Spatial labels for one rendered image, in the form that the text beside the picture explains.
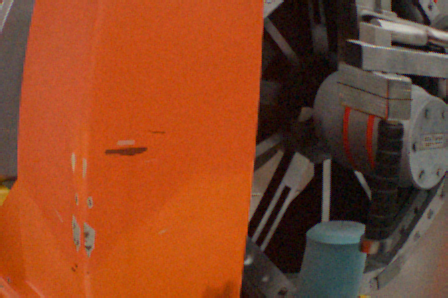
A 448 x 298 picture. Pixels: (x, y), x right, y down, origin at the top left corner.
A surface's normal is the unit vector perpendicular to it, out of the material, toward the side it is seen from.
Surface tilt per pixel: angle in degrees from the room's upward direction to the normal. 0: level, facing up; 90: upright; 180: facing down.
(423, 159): 90
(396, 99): 90
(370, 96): 90
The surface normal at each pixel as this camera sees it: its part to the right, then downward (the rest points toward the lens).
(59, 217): -0.81, 0.06
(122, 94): 0.58, 0.21
